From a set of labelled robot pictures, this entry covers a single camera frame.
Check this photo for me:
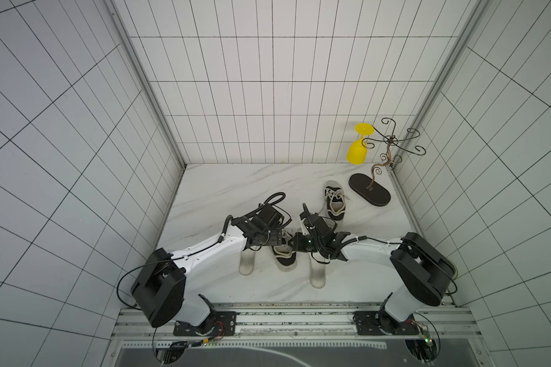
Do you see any black white sneaker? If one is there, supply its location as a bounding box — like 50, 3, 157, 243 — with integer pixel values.
271, 230, 297, 272
320, 180, 347, 223

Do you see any white insole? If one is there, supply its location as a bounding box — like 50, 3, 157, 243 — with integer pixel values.
309, 258, 326, 289
239, 249, 256, 276

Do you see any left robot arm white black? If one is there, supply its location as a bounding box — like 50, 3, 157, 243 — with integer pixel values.
131, 203, 288, 333

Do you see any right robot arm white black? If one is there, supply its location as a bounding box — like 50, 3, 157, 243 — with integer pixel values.
292, 204, 455, 324

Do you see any yellow plastic wine glass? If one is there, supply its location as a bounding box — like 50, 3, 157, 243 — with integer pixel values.
346, 122, 375, 165

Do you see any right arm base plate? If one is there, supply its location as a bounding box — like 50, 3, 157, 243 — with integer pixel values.
353, 311, 419, 336

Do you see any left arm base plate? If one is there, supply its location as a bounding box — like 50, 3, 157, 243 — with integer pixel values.
173, 311, 237, 338

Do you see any aluminium rail frame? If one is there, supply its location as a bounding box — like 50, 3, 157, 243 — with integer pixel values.
103, 303, 494, 366

